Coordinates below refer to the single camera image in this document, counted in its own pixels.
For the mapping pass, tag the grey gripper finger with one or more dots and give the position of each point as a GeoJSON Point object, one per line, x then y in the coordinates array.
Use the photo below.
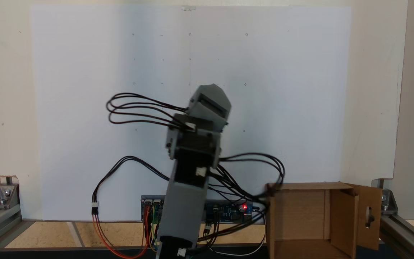
{"type": "Point", "coordinates": [214, 93]}

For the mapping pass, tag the white paper sheet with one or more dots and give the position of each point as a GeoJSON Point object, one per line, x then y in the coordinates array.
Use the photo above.
{"type": "Point", "coordinates": [282, 72]}

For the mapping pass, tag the clear tape piece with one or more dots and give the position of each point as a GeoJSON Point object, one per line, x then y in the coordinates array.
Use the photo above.
{"type": "Point", "coordinates": [188, 8]}

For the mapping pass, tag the blue circuit board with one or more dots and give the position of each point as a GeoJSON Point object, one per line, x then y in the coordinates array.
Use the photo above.
{"type": "Point", "coordinates": [228, 212]}

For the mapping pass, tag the small motor driver board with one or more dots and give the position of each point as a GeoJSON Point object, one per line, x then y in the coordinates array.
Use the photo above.
{"type": "Point", "coordinates": [149, 210]}

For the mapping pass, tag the brown cardboard box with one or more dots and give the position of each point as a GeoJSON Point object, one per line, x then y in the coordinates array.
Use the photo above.
{"type": "Point", "coordinates": [300, 219]}

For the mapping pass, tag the metal corner bracket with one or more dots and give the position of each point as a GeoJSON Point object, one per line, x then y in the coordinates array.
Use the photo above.
{"type": "Point", "coordinates": [4, 196]}
{"type": "Point", "coordinates": [388, 201]}

